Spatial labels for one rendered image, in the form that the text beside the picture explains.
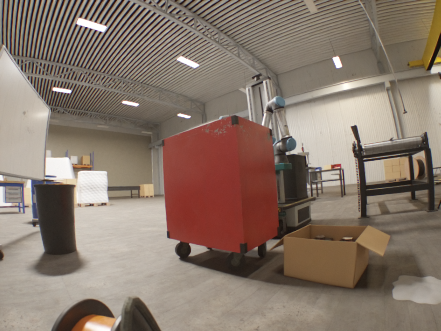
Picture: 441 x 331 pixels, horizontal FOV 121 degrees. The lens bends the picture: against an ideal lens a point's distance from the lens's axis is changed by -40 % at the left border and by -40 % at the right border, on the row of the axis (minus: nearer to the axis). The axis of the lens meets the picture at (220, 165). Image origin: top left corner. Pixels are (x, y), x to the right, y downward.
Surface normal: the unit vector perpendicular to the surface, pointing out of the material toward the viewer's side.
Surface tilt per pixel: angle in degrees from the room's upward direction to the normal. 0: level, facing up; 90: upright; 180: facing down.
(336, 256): 90
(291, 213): 90
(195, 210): 90
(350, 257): 90
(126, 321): 54
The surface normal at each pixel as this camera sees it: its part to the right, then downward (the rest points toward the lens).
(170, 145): -0.65, -0.04
